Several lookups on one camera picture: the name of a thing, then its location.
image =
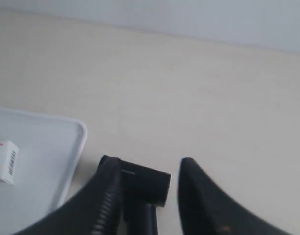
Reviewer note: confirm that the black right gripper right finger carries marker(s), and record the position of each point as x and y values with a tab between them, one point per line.
205	209

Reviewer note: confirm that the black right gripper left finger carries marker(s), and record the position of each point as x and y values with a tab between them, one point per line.
94	210

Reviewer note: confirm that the black handheld barcode scanner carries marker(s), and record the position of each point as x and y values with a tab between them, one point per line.
145	189

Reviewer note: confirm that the white red medicine box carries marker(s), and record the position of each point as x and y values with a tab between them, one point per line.
8	158

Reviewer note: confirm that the white plastic tray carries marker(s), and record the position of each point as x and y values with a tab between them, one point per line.
49	151

